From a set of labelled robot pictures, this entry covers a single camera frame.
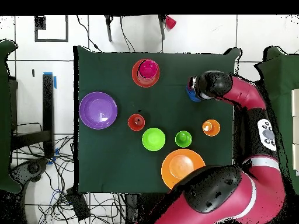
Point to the black square frame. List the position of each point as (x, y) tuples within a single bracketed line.
[(66, 30)]

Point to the green bowl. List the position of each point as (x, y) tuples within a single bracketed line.
[(153, 140)]

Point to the white boxes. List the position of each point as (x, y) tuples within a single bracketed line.
[(295, 130)]

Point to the long black beam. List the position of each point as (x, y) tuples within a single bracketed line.
[(48, 105)]

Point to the pink cup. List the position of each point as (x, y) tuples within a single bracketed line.
[(148, 68)]

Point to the green cup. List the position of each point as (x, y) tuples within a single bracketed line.
[(181, 142)]

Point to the orange cup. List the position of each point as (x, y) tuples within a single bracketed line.
[(133, 124)]

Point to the green cloth side table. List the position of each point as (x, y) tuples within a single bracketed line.
[(5, 116), (285, 81)]

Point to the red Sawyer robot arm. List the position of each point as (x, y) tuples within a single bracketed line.
[(257, 198)]

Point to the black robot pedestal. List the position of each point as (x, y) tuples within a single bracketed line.
[(131, 205)]

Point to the orange bowl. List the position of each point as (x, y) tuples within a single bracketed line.
[(144, 83)]

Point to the short black beam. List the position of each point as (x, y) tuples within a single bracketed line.
[(30, 138)]

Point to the black power box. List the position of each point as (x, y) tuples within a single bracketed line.
[(78, 205)]

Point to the large yellow bowl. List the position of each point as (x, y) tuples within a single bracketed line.
[(170, 172)]

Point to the blue bowl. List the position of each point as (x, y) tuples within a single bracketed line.
[(192, 96)]

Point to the dark green tablecloth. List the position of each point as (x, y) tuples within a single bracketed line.
[(116, 163)]

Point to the gray black machine base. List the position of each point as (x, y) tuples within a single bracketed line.
[(32, 168)]

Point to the yellow cup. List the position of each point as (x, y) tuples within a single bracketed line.
[(215, 129)]

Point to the red cup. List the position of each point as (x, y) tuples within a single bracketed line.
[(171, 22)]

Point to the purple bowl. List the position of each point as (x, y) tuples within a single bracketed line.
[(93, 109)]

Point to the black stand leg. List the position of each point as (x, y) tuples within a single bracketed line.
[(108, 30), (162, 30)]

